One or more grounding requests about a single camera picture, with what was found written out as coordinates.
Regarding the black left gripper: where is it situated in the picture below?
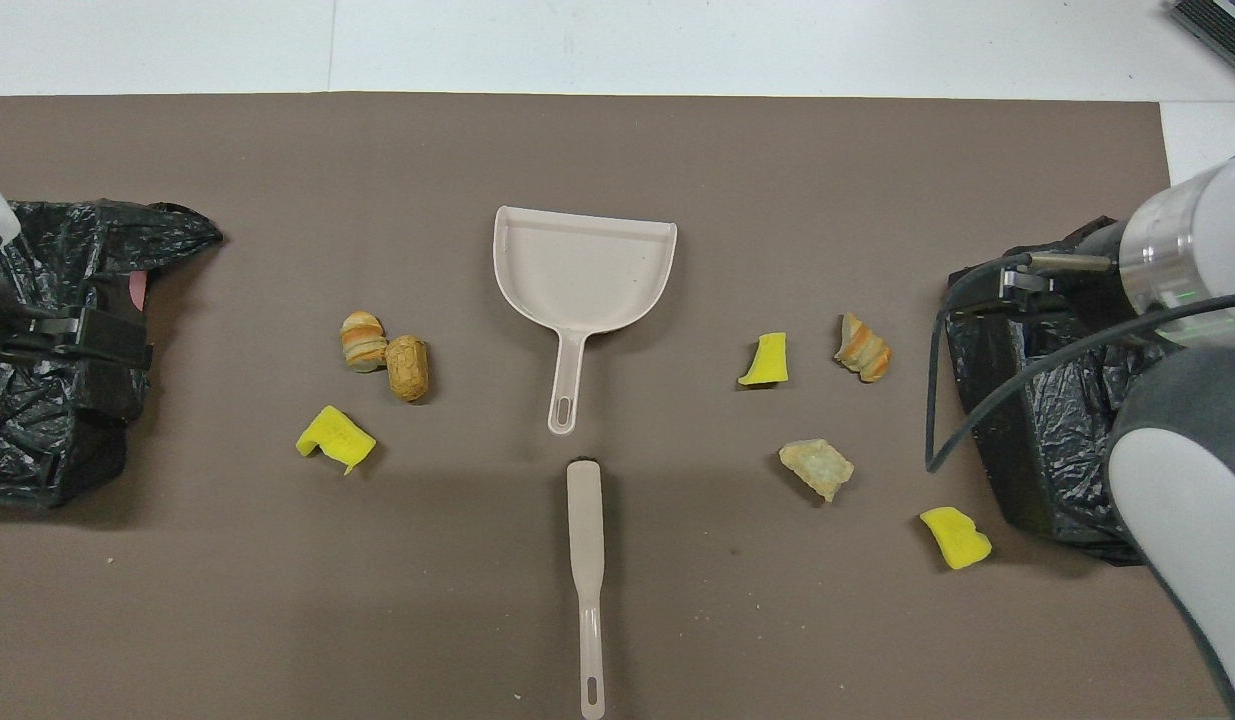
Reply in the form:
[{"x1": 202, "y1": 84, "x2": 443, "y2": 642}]
[{"x1": 0, "y1": 262, "x2": 155, "y2": 372}]

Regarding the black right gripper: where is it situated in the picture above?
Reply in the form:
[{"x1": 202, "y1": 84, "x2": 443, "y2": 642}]
[{"x1": 949, "y1": 218, "x2": 1130, "y2": 318}]

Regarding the striped croissant piece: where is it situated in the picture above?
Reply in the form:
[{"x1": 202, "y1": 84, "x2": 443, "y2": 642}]
[
  {"x1": 834, "y1": 312, "x2": 893, "y2": 383},
  {"x1": 340, "y1": 311, "x2": 388, "y2": 374}
]

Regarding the yellow sponge chunk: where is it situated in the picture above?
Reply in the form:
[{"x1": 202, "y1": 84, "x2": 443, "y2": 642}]
[
  {"x1": 296, "y1": 405, "x2": 377, "y2": 475},
  {"x1": 920, "y1": 507, "x2": 993, "y2": 571}
]

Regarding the yellow sponge wedge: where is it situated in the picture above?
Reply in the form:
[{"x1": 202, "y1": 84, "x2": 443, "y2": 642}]
[{"x1": 738, "y1": 332, "x2": 789, "y2": 388}]

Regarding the pale bread chunk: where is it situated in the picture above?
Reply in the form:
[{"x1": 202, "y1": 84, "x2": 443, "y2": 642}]
[{"x1": 779, "y1": 439, "x2": 855, "y2": 503}]

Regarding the brown waffle bread roll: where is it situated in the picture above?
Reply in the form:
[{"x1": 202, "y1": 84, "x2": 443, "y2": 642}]
[{"x1": 386, "y1": 335, "x2": 430, "y2": 403}]

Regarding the beige plastic dustpan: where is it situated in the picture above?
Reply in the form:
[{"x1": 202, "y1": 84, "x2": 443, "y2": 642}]
[{"x1": 493, "y1": 206, "x2": 678, "y2": 436}]

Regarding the beige hand brush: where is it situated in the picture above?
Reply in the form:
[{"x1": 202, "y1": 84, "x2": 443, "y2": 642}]
[{"x1": 566, "y1": 460, "x2": 607, "y2": 720}]

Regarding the black bag bin, pink spot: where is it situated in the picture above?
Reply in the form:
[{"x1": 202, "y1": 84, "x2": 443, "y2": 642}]
[{"x1": 0, "y1": 200, "x2": 224, "y2": 509}]

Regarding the black bag lined bin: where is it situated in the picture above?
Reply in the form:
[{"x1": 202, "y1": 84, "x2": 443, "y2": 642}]
[{"x1": 942, "y1": 215, "x2": 1178, "y2": 568}]

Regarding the black ribbed device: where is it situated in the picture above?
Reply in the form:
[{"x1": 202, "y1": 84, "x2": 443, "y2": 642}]
[{"x1": 1167, "y1": 0, "x2": 1235, "y2": 87}]

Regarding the brown table mat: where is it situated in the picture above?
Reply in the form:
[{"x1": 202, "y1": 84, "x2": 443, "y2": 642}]
[{"x1": 0, "y1": 92, "x2": 1234, "y2": 720}]

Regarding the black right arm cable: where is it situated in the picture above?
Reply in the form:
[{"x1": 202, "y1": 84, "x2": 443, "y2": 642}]
[{"x1": 924, "y1": 252, "x2": 1235, "y2": 474}]

